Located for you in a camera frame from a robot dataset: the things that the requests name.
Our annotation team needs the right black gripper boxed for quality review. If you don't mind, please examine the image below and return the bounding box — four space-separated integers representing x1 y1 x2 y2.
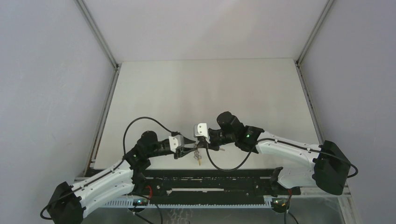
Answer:
197 129 236 152

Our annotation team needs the metal keyring with yellow tag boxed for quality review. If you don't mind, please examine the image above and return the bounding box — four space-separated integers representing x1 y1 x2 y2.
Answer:
194 149 202 166

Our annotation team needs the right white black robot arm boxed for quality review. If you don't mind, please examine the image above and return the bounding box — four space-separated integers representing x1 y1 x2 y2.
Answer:
194 112 358 196

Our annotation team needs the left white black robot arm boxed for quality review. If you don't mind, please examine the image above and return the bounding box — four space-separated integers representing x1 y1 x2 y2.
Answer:
40 131 195 224

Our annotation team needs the left electronics board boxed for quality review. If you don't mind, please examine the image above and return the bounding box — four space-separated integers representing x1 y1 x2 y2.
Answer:
132 198 149 207

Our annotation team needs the electronics board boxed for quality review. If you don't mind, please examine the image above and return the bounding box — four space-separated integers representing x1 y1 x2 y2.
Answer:
132 198 149 207
271 199 289 213

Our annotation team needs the right electronics board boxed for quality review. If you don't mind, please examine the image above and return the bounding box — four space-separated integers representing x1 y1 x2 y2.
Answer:
271 199 289 213

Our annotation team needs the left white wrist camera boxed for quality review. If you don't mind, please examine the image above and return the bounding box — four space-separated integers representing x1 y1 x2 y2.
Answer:
169 134 184 153

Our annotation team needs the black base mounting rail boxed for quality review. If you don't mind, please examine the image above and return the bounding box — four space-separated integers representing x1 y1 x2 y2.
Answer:
130 169 290 201

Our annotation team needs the white slotted cable duct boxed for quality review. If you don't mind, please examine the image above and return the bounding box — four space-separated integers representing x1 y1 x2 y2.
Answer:
102 195 271 208

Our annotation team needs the left black camera cable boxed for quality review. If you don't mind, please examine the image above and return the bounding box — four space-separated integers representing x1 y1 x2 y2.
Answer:
40 116 181 221

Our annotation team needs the left aluminium frame post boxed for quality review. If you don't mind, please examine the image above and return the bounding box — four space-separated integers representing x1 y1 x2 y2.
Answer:
74 0 119 70

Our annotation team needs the aluminium frame post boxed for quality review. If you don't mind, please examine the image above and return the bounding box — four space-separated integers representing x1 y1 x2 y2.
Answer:
74 0 119 70
295 0 336 67

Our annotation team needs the right aluminium frame post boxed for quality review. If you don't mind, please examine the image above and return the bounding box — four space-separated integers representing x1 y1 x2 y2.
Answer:
295 0 336 67

